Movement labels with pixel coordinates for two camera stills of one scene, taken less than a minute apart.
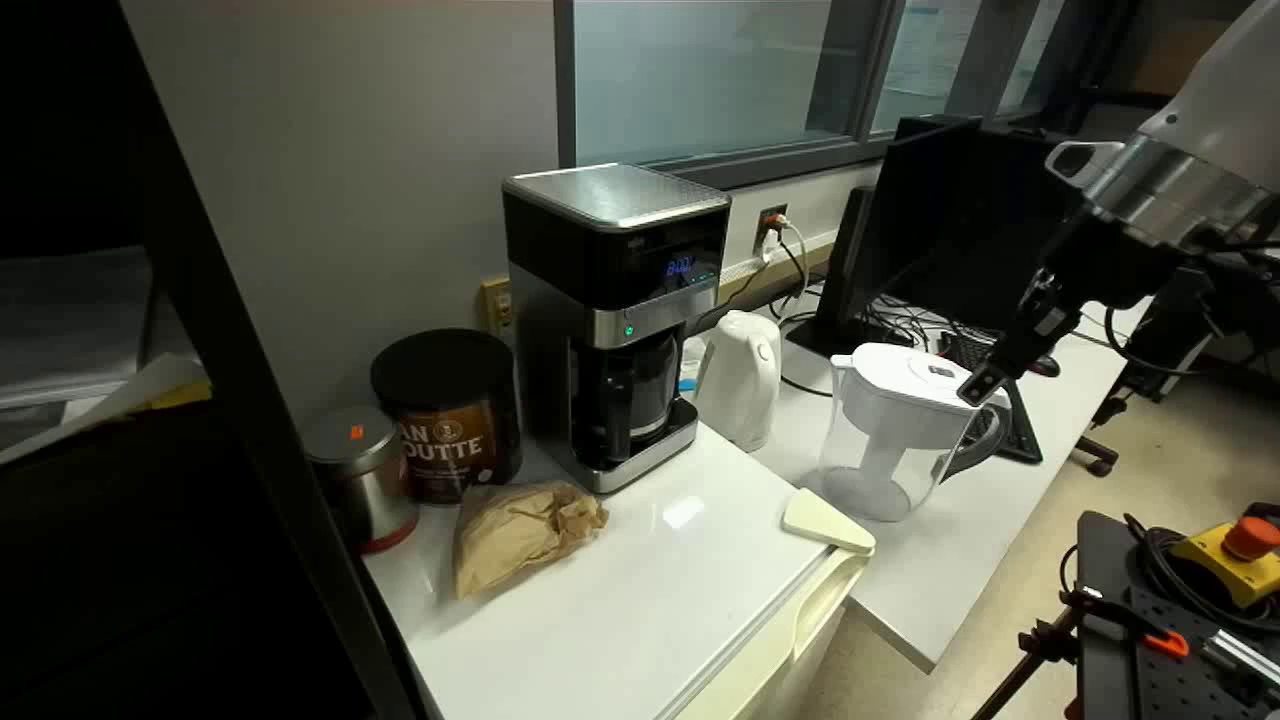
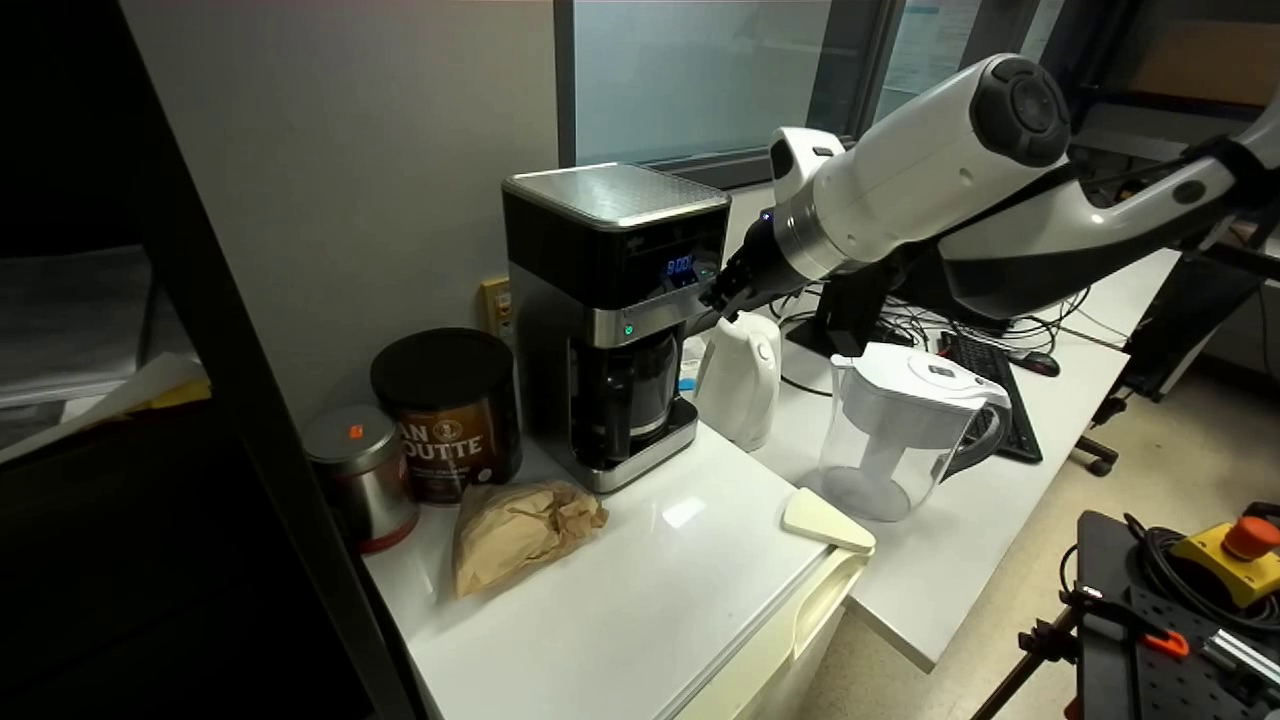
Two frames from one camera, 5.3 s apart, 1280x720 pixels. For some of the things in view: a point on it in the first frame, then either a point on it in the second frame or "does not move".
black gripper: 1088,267 -> 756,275
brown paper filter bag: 516,533 does not move
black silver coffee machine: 609,271 does not move
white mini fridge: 700,596 does not move
